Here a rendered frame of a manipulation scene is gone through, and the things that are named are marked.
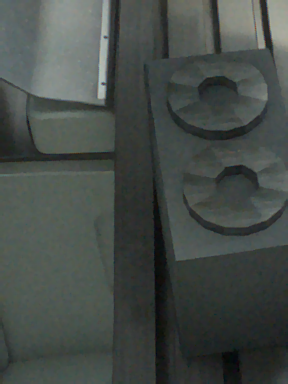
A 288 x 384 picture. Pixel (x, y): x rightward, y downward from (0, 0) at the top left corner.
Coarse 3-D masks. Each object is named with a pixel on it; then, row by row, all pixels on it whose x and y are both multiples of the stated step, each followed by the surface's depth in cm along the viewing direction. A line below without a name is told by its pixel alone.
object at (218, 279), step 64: (192, 64) 91; (256, 64) 92; (192, 128) 87; (256, 128) 87; (192, 192) 82; (256, 192) 82; (192, 256) 80; (256, 256) 81; (192, 320) 88; (256, 320) 90
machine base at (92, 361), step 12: (24, 360) 181; (36, 360) 181; (48, 360) 180; (60, 360) 180; (72, 360) 180; (84, 360) 180; (96, 360) 180; (108, 360) 180; (12, 372) 180; (24, 372) 180; (36, 372) 179; (48, 372) 179; (60, 372) 179; (72, 372) 179; (84, 372) 179; (96, 372) 178; (108, 372) 178
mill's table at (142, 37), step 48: (144, 0) 125; (192, 0) 124; (240, 0) 124; (144, 48) 120; (192, 48) 119; (240, 48) 119; (144, 96) 115; (144, 144) 111; (144, 192) 107; (144, 240) 103; (144, 288) 99; (144, 336) 96
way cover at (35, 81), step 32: (0, 0) 126; (32, 0) 131; (64, 0) 134; (96, 0) 135; (0, 32) 123; (32, 32) 128; (64, 32) 130; (96, 32) 131; (0, 64) 120; (32, 64) 125; (64, 64) 127; (96, 64) 128; (64, 96) 123; (96, 96) 124
